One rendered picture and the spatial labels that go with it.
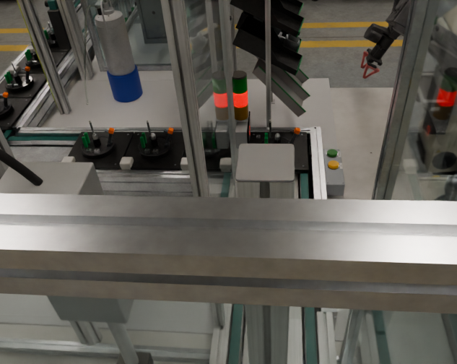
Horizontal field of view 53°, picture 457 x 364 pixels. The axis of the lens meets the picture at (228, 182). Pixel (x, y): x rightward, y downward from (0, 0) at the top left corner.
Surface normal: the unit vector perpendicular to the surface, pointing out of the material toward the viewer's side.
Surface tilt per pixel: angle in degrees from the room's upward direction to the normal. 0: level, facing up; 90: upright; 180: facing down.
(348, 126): 0
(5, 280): 90
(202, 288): 90
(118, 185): 90
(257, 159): 0
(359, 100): 0
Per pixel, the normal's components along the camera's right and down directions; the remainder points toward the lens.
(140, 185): -0.09, 0.68
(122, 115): -0.07, -0.74
